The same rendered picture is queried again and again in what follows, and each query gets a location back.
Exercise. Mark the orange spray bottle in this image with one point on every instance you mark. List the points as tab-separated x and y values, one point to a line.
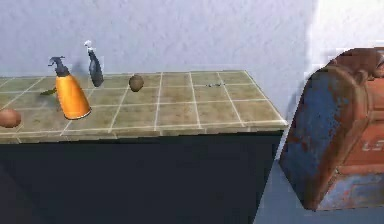
71	96

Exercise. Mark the rusty blue trash can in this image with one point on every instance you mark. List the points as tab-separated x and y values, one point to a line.
336	133

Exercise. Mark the tiled top dark counter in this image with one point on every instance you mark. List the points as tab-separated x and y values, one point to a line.
143	166

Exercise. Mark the small green leaf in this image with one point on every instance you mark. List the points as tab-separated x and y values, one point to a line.
48	91

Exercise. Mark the reddish brown potato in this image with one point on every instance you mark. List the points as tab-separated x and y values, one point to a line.
9	118

